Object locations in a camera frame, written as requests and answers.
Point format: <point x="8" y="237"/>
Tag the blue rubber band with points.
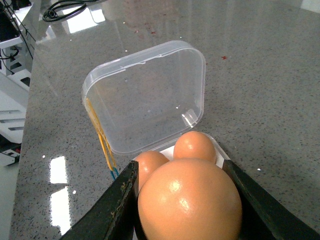
<point x="114" y="173"/>

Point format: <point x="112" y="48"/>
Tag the brown egg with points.
<point x="190" y="199"/>
<point x="195" y="144"/>
<point x="148" y="162"/>

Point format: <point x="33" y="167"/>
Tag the brown egg in box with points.
<point x="148" y="162"/>
<point x="195" y="144"/>

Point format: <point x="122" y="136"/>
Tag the yellow rubber band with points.
<point x="110" y="160"/>

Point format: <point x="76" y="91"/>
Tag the white equipment frame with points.
<point x="17" y="42"/>

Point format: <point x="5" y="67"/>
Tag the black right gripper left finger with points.
<point x="112" y="217"/>

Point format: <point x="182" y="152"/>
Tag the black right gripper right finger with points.
<point x="263" y="217"/>

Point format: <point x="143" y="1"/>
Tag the clear plastic egg box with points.
<point x="147" y="100"/>

